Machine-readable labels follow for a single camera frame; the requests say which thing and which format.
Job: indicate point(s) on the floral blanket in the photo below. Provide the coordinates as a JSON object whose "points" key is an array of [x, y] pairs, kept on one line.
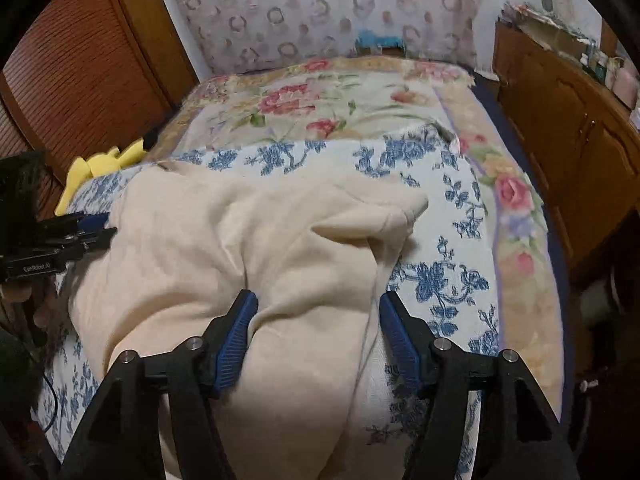
{"points": [[325, 95]]}

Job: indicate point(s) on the wooden louvred wardrobe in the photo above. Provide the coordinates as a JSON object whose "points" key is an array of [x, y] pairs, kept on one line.
{"points": [[75, 60]]}

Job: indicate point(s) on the wooden cabinet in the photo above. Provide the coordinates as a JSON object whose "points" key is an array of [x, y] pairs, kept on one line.
{"points": [[560, 120]]}

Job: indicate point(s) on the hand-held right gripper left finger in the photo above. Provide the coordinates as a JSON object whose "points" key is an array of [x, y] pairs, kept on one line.
{"points": [[235, 347]]}

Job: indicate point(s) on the beige printed t-shirt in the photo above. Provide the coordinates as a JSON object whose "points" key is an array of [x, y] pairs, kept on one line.
{"points": [[210, 240]]}

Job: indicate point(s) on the dark blue mattress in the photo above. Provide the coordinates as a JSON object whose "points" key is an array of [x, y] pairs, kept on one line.
{"points": [[530, 160]]}

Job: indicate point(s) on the blue floral bed sheet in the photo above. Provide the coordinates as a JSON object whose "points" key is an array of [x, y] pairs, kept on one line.
{"points": [[440, 240]]}

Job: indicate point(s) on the circle patterned sheer curtain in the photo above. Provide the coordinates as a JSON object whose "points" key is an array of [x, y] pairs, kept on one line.
{"points": [[300, 5]]}

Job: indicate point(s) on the person's left hand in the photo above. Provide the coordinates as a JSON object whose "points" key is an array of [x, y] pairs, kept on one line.
{"points": [[42, 310]]}

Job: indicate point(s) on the blue plastic bag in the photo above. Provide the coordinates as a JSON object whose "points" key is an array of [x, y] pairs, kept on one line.
{"points": [[375, 39]]}

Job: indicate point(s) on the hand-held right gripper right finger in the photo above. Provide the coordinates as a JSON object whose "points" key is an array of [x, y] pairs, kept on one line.
{"points": [[400, 347]]}

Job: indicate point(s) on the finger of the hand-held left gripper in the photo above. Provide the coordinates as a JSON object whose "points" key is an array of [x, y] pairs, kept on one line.
{"points": [[95, 241], [85, 222]]}

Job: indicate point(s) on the yellow plush toy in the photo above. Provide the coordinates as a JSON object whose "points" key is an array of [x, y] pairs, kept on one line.
{"points": [[95, 165]]}

